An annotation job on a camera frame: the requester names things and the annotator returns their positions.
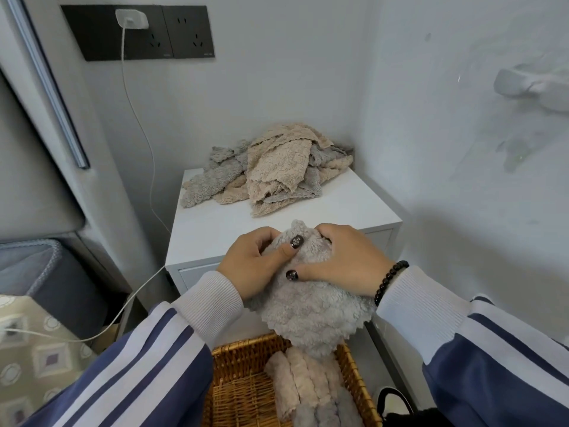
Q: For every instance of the person's right forearm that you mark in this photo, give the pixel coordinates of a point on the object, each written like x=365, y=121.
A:
x=489, y=364

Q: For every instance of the single grey towel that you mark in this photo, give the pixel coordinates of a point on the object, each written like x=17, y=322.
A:
x=311, y=315
x=351, y=409
x=328, y=415
x=304, y=417

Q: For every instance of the pile of beige grey towels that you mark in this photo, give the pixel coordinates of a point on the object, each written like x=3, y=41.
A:
x=275, y=164

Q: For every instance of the single beige towel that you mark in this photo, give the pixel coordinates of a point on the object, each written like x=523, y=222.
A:
x=334, y=373
x=280, y=382
x=319, y=382
x=302, y=378

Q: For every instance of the wide black wall socket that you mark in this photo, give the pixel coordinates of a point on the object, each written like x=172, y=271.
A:
x=93, y=33

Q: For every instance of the orange wicker basket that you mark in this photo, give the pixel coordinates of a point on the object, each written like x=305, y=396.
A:
x=235, y=382

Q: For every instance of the silver headboard trim strip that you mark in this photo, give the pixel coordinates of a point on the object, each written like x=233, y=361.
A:
x=49, y=84

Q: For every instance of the person's left forearm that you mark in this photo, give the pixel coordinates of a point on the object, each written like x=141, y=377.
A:
x=142, y=373

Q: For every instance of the white charger plug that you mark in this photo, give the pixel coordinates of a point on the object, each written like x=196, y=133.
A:
x=132, y=18

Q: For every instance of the grey padded headboard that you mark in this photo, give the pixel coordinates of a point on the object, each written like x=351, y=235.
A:
x=31, y=182

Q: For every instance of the person's left hand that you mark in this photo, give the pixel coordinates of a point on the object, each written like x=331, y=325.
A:
x=244, y=266

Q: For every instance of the person's right hand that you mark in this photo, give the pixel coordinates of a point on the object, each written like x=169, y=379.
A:
x=355, y=266

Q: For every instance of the patterned beige bedspread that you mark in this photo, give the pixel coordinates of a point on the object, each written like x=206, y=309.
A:
x=40, y=369

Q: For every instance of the white nightstand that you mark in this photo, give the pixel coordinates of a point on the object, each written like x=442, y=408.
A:
x=355, y=204

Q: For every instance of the person's right shoe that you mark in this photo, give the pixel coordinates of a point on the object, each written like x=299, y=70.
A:
x=393, y=402

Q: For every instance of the narrow black wall socket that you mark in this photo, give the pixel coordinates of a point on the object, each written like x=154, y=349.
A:
x=189, y=31

